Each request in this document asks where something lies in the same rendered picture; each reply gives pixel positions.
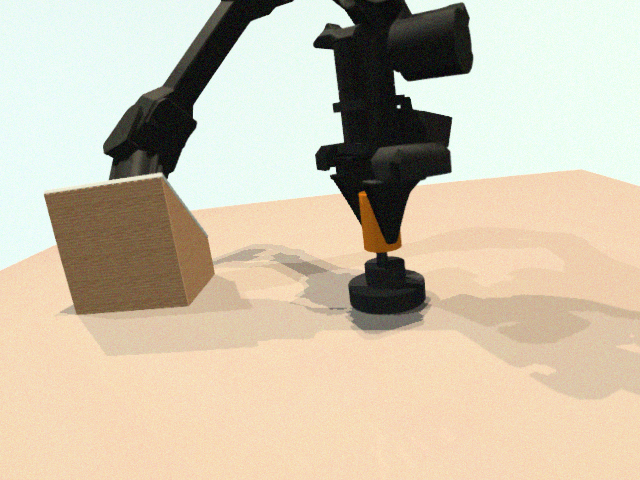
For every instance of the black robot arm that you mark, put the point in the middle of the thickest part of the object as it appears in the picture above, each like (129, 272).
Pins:
(150, 136)

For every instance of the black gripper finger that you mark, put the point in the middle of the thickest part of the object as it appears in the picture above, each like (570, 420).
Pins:
(388, 201)
(350, 187)

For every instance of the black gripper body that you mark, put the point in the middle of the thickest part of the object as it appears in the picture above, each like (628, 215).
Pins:
(372, 140)

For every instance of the orange knob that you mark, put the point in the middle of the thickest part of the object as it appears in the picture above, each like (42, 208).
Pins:
(372, 236)

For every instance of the dark grey stepped pedestal with shaft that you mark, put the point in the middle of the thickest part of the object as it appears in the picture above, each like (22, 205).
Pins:
(386, 287)

